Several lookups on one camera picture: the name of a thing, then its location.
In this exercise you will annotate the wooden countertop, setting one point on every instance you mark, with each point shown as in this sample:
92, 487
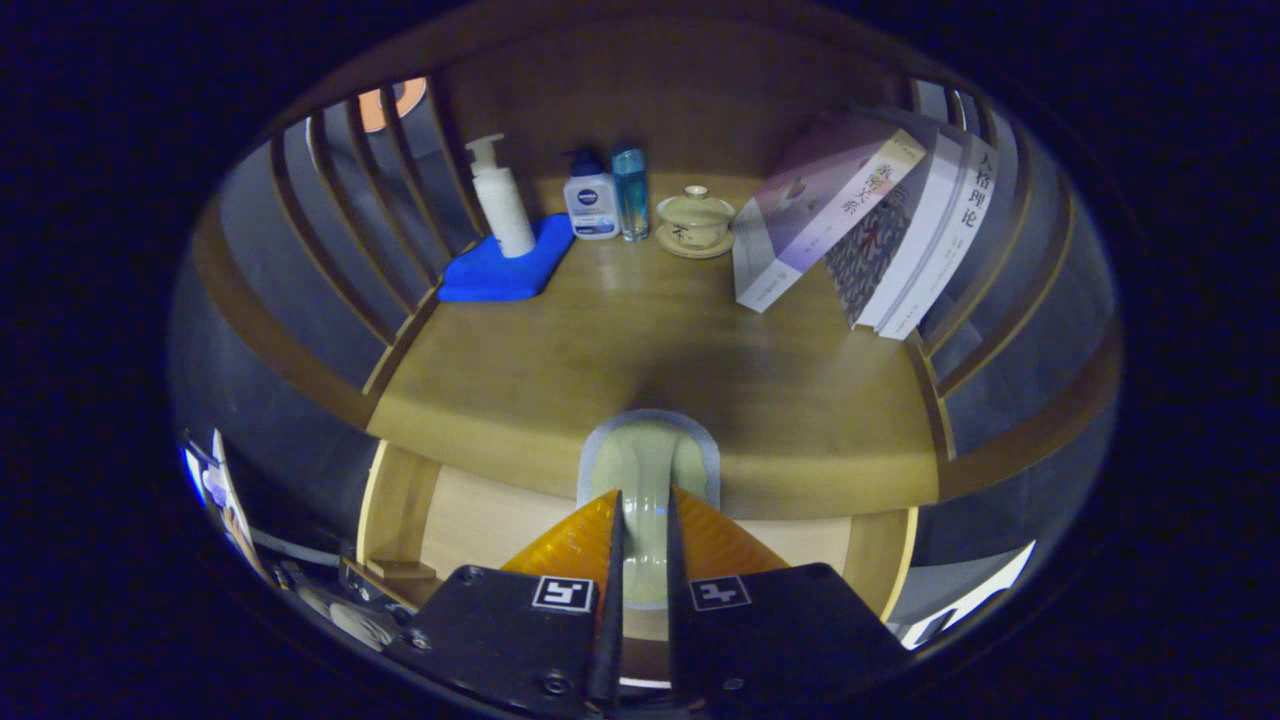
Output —
560, 350

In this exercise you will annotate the white bottle with blue cap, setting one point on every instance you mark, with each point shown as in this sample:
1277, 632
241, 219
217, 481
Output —
590, 200

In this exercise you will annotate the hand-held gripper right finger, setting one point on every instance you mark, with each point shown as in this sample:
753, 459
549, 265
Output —
678, 640

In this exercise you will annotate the white pump bottle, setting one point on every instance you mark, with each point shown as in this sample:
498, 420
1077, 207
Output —
505, 205

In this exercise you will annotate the slim teal bottle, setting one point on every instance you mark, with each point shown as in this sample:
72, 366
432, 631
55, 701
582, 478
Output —
630, 195

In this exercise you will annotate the beige saucer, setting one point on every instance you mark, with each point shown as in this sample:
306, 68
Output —
700, 252

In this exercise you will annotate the wooden cabinet with slatted sides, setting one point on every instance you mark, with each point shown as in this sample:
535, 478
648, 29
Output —
680, 100

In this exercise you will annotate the purple and white book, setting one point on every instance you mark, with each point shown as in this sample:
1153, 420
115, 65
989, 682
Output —
810, 220

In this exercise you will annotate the beige lidded teacup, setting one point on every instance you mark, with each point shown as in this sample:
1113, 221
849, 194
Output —
695, 215

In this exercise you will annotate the dark patterned book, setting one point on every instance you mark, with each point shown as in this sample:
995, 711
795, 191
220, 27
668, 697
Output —
870, 250

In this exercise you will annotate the white appliance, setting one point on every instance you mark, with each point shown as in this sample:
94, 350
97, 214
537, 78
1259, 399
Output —
985, 590

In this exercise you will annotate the wooden drawer with black knob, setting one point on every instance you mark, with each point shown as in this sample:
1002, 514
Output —
480, 520

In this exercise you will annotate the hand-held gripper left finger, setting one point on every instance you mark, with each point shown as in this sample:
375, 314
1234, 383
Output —
608, 640

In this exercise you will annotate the blue folded cloth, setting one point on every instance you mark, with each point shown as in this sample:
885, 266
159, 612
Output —
490, 275

